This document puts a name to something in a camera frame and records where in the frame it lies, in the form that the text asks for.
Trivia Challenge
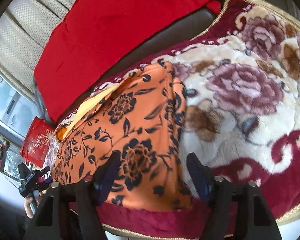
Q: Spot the person's left hand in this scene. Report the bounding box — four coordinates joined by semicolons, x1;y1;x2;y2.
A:
24;190;46;218

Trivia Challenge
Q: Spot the dark leather sofa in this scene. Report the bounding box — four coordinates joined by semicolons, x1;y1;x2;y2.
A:
36;0;300;126

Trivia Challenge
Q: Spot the red cloth on sofa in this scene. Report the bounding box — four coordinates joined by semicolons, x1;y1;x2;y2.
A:
34;0;221;121

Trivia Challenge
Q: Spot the glass window frame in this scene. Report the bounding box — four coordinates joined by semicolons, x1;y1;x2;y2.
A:
0;71;39;181

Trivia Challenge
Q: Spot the black sleeved left forearm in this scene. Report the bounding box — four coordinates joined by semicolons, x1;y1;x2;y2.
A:
0;206;30;239

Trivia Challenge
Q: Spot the cream dotted curtain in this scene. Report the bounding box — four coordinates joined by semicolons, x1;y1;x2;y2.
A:
0;0;76;100

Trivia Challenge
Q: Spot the orange black floral garment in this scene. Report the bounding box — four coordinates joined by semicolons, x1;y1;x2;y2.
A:
52;62;191;211

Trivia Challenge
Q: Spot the red snack gift box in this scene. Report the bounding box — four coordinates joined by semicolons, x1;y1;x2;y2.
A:
20;117;54;168

